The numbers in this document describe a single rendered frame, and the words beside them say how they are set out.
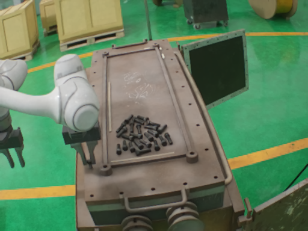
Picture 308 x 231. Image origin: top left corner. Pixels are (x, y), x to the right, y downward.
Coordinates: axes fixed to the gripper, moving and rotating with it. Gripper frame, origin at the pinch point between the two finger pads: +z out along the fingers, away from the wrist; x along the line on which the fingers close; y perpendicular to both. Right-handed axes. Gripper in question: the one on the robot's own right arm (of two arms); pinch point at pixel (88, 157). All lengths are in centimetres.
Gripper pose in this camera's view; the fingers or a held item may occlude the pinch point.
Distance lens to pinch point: 130.1
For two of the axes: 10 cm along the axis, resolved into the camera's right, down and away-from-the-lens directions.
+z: 1.1, 8.3, 5.4
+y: -1.2, -5.3, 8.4
